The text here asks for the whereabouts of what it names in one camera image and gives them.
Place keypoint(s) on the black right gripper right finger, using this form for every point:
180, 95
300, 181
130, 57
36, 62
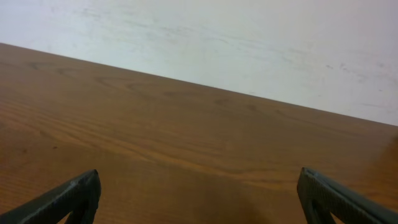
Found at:
322, 199

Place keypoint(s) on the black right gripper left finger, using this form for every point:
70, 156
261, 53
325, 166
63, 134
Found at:
76, 200

